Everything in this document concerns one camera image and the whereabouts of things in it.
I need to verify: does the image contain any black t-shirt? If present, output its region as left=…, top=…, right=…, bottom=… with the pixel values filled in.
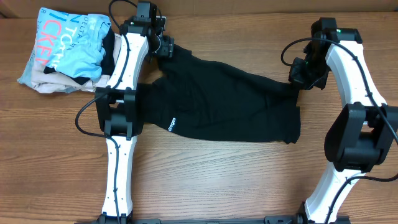
left=137, top=45, right=300, bottom=144

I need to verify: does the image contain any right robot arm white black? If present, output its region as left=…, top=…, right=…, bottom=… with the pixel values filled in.
left=264, top=17, right=397, bottom=223

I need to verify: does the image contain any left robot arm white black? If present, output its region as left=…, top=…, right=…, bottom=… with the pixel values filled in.
left=95, top=1, right=174, bottom=223

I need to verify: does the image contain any light blue printed t-shirt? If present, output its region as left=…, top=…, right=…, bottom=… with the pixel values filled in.
left=18, top=7, right=111, bottom=86

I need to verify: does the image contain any dark folded garment in pile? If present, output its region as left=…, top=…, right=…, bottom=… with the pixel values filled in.
left=43, top=27, right=116, bottom=86

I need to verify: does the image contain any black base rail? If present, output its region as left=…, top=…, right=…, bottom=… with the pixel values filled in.
left=74, top=212, right=352, bottom=224

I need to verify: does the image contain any beige folded garment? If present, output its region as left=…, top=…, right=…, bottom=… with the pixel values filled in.
left=19, top=33, right=121, bottom=93

